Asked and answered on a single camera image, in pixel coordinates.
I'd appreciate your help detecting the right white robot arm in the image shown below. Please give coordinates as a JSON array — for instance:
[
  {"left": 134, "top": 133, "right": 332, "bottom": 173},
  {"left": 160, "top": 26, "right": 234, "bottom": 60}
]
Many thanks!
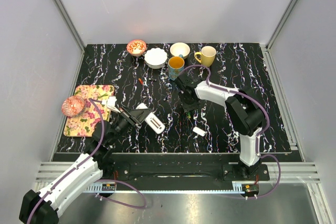
[{"left": 174, "top": 74, "right": 269, "bottom": 180}]

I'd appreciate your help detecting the yellow mug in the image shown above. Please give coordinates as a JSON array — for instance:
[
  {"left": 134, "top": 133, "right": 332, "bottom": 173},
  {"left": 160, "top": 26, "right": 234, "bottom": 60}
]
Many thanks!
[{"left": 194, "top": 46, "right": 217, "bottom": 67}]

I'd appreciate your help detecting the cream round bowl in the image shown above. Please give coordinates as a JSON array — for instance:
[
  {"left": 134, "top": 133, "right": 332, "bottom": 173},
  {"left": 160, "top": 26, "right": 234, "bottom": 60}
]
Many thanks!
[{"left": 170, "top": 42, "right": 190, "bottom": 59}]

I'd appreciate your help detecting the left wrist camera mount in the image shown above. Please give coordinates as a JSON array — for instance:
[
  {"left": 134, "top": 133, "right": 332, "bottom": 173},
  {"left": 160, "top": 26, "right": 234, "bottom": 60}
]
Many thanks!
[{"left": 101, "top": 96, "right": 120, "bottom": 113}]

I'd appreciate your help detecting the orange floral small bowl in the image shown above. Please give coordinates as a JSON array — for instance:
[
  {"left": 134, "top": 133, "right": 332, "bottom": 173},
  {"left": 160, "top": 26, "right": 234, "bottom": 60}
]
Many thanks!
[{"left": 127, "top": 39, "right": 147, "bottom": 57}]

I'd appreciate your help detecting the red patterned bowl on tray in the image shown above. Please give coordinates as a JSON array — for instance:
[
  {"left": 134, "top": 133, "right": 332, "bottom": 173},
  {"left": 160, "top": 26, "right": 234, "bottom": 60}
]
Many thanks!
[{"left": 61, "top": 95, "right": 86, "bottom": 118}]

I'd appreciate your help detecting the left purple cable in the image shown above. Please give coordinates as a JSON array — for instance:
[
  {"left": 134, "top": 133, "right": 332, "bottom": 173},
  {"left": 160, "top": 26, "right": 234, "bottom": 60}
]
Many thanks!
[{"left": 26, "top": 98, "right": 146, "bottom": 224}]

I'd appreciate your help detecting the white remote control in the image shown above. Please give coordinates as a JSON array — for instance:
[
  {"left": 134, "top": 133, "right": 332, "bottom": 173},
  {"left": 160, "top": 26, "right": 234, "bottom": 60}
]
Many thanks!
[{"left": 136, "top": 103, "right": 165, "bottom": 134}]

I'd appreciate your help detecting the floral rectangular tray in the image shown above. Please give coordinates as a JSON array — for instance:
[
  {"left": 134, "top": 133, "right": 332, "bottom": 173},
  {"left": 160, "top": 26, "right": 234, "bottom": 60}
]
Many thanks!
[{"left": 63, "top": 84, "right": 114, "bottom": 137}]

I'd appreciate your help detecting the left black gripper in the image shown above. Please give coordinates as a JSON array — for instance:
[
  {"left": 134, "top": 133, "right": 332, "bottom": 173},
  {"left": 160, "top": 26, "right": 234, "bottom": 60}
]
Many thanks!
[{"left": 108, "top": 105, "right": 152, "bottom": 145}]

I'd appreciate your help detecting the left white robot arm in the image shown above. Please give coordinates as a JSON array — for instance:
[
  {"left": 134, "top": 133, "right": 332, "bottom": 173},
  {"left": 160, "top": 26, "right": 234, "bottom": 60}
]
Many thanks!
[{"left": 19, "top": 103, "right": 155, "bottom": 223}]

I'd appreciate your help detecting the white scalloped bowl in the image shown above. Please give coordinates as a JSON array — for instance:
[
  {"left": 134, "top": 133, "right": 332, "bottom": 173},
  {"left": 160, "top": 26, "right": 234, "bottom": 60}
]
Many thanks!
[{"left": 144, "top": 48, "right": 167, "bottom": 69}]

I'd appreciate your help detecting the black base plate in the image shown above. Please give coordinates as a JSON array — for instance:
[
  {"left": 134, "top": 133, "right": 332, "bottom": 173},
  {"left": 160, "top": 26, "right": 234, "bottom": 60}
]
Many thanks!
[{"left": 52, "top": 152, "right": 289, "bottom": 192}]

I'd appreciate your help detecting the white battery cover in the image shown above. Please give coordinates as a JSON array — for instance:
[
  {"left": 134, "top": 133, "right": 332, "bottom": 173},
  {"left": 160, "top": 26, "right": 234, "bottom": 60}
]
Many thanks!
[{"left": 193, "top": 126, "right": 206, "bottom": 137}]

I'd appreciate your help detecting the blue mug orange inside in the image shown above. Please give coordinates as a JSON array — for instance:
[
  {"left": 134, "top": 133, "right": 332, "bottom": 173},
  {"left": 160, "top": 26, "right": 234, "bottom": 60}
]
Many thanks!
[{"left": 168, "top": 56, "right": 185, "bottom": 81}]

